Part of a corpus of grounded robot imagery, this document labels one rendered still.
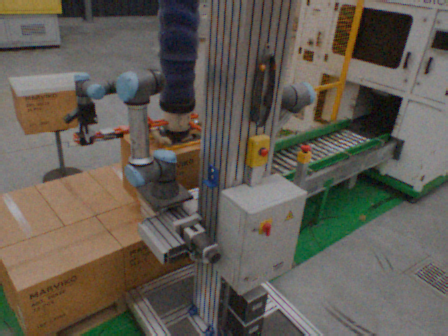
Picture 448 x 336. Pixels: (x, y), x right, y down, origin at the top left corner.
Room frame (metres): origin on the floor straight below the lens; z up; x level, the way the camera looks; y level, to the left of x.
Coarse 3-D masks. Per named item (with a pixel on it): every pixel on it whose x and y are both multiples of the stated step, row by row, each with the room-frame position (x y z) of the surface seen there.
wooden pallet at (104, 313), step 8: (0, 280) 1.88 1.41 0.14; (8, 296) 1.75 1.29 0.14; (112, 304) 1.84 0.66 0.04; (120, 304) 1.80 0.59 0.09; (16, 312) 1.63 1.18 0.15; (96, 312) 1.78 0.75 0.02; (104, 312) 1.78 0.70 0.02; (112, 312) 1.79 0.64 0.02; (120, 312) 1.80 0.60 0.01; (80, 320) 1.71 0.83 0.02; (88, 320) 1.71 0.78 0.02; (96, 320) 1.71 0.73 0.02; (104, 320) 1.72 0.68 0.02; (64, 328) 1.64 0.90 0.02; (72, 328) 1.64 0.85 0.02; (80, 328) 1.65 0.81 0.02; (88, 328) 1.65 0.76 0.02
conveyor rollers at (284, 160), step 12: (336, 132) 3.98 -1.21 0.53; (348, 132) 3.98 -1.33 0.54; (300, 144) 3.56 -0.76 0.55; (312, 144) 3.57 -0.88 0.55; (324, 144) 3.65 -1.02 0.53; (336, 144) 3.66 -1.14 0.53; (348, 144) 3.66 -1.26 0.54; (276, 156) 3.29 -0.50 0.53; (288, 156) 3.30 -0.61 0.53; (312, 156) 3.32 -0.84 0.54; (324, 156) 3.33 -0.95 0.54; (276, 168) 3.04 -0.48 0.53; (288, 168) 3.06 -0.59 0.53; (324, 168) 3.10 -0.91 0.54
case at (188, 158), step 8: (128, 136) 2.29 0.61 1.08; (168, 136) 2.34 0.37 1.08; (128, 144) 2.20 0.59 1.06; (152, 144) 2.20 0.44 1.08; (200, 144) 2.27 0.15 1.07; (128, 152) 2.20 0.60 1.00; (152, 152) 2.10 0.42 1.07; (176, 152) 2.13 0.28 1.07; (184, 152) 2.14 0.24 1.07; (192, 152) 2.18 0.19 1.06; (176, 160) 2.10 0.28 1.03; (184, 160) 2.14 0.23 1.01; (192, 160) 2.18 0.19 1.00; (176, 168) 2.10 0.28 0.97; (184, 168) 2.14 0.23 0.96; (192, 168) 2.18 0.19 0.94; (176, 176) 2.11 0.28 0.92; (184, 176) 2.14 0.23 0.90; (192, 176) 2.18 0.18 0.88; (128, 184) 2.22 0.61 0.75; (184, 184) 2.15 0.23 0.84; (192, 184) 2.19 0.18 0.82; (128, 192) 2.22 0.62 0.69; (136, 192) 2.14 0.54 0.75; (136, 200) 2.14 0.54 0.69
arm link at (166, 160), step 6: (156, 150) 1.74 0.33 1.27; (162, 150) 1.76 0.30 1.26; (156, 156) 1.68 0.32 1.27; (162, 156) 1.68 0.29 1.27; (168, 156) 1.69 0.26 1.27; (174, 156) 1.72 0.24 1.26; (162, 162) 1.67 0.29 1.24; (168, 162) 1.68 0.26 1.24; (174, 162) 1.70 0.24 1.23; (162, 168) 1.65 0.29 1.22; (168, 168) 1.67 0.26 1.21; (174, 168) 1.71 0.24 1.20; (162, 174) 1.65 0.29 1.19; (168, 174) 1.68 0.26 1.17; (174, 174) 1.71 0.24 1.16; (162, 180) 1.67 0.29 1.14; (168, 180) 1.68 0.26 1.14
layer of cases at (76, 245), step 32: (32, 192) 2.35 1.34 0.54; (64, 192) 2.38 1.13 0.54; (96, 192) 2.41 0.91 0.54; (0, 224) 1.96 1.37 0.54; (32, 224) 1.99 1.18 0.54; (64, 224) 2.02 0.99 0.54; (96, 224) 2.04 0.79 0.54; (128, 224) 2.06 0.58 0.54; (0, 256) 1.68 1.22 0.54; (32, 256) 1.70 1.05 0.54; (64, 256) 1.72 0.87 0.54; (96, 256) 1.74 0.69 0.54; (128, 256) 1.86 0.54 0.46; (32, 288) 1.48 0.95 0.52; (64, 288) 1.59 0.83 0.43; (96, 288) 1.71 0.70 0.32; (128, 288) 1.85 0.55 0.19; (32, 320) 1.46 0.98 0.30; (64, 320) 1.57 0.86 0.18
